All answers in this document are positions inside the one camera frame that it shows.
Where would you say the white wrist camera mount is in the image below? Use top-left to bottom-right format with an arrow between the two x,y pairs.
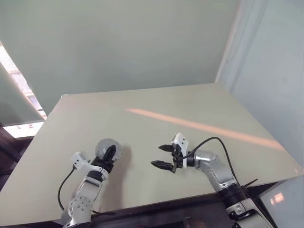
171,132 -> 190,170
71,152 -> 108,175

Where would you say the white ledge with bolts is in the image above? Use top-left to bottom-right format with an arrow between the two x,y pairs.
3,121 -> 45,138

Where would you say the dark toothed gear disc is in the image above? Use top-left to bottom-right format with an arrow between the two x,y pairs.
95,138 -> 122,164

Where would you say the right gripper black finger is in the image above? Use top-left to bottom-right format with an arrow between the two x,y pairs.
158,143 -> 175,153
150,160 -> 174,171

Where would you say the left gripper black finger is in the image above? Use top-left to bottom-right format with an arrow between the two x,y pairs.
101,145 -> 117,165

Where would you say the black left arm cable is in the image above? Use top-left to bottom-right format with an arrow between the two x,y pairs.
57,165 -> 77,211

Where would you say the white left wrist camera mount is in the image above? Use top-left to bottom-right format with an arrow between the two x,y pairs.
71,152 -> 108,175

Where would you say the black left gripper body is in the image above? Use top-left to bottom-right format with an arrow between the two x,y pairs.
91,157 -> 115,173

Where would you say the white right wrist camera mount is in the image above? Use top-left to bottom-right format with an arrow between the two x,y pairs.
171,132 -> 190,170

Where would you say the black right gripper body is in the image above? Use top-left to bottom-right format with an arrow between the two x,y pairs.
169,144 -> 184,174

